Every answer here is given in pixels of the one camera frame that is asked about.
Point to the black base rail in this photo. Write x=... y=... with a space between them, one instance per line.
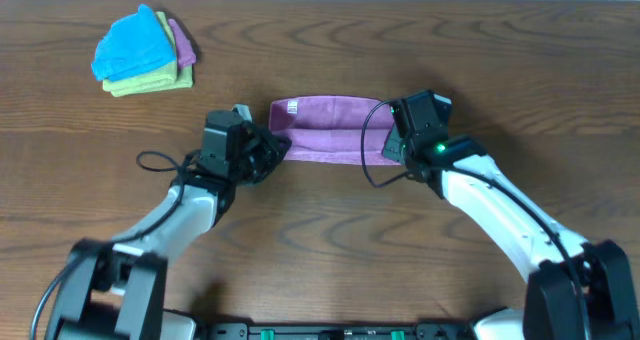
x=422 y=331

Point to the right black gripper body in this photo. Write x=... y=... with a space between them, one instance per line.
x=397 y=149

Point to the small purple folded cloth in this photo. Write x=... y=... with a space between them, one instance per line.
x=186 y=55

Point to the green folded cloth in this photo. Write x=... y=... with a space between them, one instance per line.
x=167 y=77

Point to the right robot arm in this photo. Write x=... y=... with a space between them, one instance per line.
x=574 y=289

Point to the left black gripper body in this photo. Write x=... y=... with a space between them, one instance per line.
x=265 y=150

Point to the purple microfiber cloth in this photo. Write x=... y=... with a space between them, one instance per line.
x=332 y=129

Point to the blue folded cloth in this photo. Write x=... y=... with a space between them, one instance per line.
x=134 y=45

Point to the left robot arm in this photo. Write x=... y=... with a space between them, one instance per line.
x=115 y=289

